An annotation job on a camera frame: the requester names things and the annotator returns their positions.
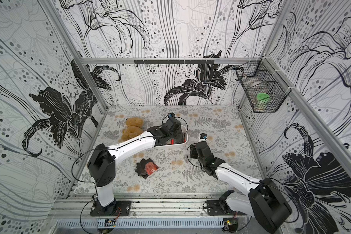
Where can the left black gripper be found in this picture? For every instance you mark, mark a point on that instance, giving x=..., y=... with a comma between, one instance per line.
x=178, y=132

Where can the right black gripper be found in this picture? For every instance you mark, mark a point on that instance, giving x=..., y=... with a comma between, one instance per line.
x=195, y=150

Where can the pink label black tea bag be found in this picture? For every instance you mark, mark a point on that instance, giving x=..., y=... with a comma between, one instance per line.
x=150, y=168

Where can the orange label black tea bag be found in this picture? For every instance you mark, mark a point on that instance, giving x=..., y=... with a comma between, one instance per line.
x=140, y=168

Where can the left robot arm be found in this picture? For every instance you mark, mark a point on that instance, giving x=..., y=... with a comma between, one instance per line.
x=103, y=161

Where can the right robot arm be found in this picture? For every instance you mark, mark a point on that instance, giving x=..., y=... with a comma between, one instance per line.
x=260, y=199

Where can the white plastic storage box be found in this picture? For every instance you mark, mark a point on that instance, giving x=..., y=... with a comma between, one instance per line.
x=176, y=138

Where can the brown teddy bear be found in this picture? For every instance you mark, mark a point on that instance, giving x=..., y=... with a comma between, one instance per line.
x=133, y=128

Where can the green lid cup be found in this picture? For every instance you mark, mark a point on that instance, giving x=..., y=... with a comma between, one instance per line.
x=262, y=100

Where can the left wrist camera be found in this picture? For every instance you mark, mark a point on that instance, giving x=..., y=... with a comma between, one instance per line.
x=171, y=115

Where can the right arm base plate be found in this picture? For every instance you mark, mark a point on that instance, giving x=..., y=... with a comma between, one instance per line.
x=218, y=207

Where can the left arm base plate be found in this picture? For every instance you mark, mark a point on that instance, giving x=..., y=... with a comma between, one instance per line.
x=116, y=208

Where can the black wire basket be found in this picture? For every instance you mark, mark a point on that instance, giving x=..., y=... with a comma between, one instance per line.
x=258, y=77

